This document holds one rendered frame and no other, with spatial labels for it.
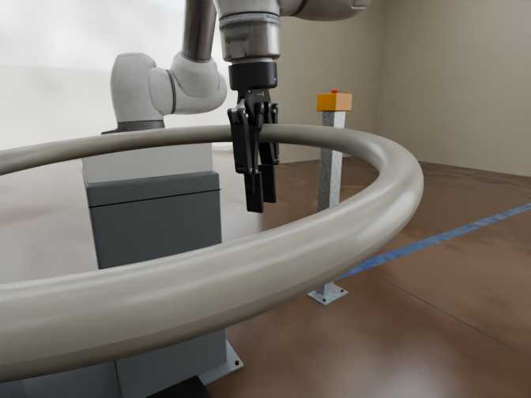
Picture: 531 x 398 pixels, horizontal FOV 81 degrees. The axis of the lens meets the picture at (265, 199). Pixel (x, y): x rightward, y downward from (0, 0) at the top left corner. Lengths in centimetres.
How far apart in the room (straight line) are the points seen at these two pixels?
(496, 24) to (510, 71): 81
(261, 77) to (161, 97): 69
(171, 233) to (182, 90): 48
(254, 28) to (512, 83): 618
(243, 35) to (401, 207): 36
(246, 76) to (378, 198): 35
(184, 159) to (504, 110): 594
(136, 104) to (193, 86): 20
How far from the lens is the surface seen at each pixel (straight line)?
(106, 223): 102
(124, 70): 113
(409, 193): 19
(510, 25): 672
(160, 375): 134
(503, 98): 656
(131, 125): 112
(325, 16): 59
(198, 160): 108
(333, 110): 153
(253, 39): 48
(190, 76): 114
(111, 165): 102
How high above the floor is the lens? 100
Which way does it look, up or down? 16 degrees down
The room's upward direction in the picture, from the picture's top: straight up
